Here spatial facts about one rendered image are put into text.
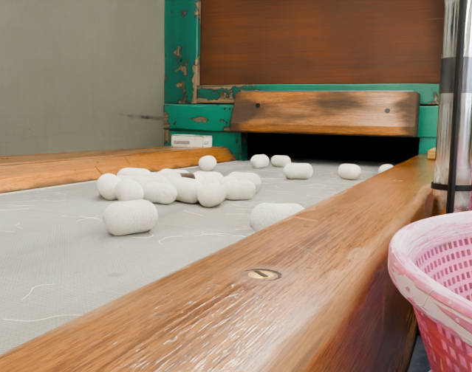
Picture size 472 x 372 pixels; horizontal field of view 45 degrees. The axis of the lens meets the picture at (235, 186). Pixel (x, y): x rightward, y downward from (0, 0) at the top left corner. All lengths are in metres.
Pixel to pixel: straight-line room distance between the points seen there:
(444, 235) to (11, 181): 0.41
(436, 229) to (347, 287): 0.10
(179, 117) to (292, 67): 0.23
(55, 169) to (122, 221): 0.29
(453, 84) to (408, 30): 0.60
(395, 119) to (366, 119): 0.04
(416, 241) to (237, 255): 0.07
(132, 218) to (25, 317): 0.14
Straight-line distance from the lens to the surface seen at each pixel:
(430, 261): 0.24
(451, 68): 0.39
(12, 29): 2.36
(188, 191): 0.47
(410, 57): 0.97
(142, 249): 0.31
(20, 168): 0.59
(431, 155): 0.79
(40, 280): 0.26
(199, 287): 0.15
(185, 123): 1.07
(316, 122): 0.92
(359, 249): 0.21
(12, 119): 2.35
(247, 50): 1.04
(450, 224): 0.26
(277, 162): 0.89
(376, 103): 0.91
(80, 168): 0.65
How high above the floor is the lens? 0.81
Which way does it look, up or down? 6 degrees down
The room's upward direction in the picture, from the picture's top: 1 degrees clockwise
